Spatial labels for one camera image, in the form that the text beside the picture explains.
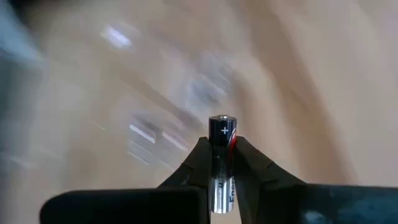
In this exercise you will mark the black silver AA battery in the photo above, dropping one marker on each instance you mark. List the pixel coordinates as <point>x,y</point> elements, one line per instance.
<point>221,161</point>

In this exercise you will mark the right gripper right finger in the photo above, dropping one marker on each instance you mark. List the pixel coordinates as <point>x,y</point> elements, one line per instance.
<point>311,205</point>

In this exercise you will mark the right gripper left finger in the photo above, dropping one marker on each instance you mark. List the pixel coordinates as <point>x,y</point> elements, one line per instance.
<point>124,205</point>

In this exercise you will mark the clear plastic bin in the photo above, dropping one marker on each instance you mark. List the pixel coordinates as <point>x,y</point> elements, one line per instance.
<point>149,118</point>

